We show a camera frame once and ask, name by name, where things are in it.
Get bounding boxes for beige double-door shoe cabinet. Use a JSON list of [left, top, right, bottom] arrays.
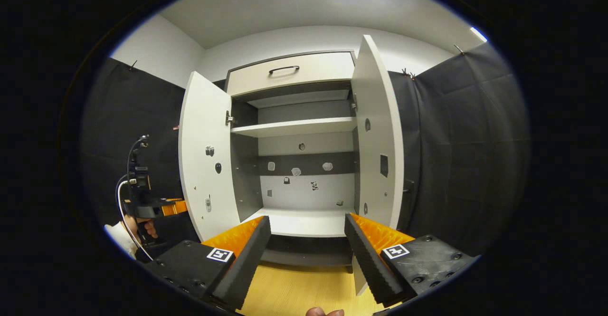
[[225, 50, 359, 267]]

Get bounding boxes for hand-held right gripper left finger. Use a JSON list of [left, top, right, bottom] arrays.
[[142, 215, 272, 311]]

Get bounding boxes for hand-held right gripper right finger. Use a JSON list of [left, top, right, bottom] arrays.
[[344, 213, 477, 306]]

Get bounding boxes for black backdrop cloth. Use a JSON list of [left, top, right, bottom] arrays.
[[80, 40, 532, 259]]

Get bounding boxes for beige cabinet drawer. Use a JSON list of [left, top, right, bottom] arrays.
[[227, 51, 356, 97]]

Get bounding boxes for white cable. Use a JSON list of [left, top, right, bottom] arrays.
[[116, 179, 155, 262]]

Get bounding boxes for white cabinet shelf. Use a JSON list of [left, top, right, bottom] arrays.
[[231, 117, 357, 138]]

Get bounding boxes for beige cabinet door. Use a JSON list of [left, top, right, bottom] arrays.
[[351, 35, 405, 297], [178, 71, 242, 242]]

